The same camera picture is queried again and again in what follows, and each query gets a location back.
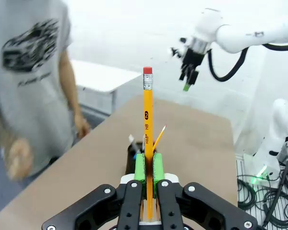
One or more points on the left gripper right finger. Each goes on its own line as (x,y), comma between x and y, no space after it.
(170,203)

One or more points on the person's right hand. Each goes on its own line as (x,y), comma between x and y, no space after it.
(20,159)

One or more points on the white perforated base plate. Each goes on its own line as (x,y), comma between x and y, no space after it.
(241,167)

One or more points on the white table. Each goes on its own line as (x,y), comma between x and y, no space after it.
(103,76)

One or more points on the yellow pencil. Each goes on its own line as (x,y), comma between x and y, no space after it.
(148,107)
(159,136)

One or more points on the person's left hand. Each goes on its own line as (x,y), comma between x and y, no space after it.
(82,127)

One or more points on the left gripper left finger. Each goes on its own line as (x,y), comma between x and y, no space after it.
(129,203)

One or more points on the person in grey t-shirt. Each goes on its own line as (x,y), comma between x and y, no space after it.
(38,95)

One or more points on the black mesh pen holder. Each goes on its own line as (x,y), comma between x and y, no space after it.
(130,165)

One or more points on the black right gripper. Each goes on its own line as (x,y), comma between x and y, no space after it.
(193,58)

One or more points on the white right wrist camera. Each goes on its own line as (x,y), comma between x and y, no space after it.
(176,52)

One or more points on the person's left forearm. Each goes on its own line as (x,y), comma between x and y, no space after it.
(70,83)

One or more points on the silver pen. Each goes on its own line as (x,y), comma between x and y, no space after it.
(132,142)

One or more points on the dark pen with blue end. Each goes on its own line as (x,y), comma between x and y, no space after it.
(135,157)

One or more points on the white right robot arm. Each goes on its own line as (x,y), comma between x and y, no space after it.
(242,36)

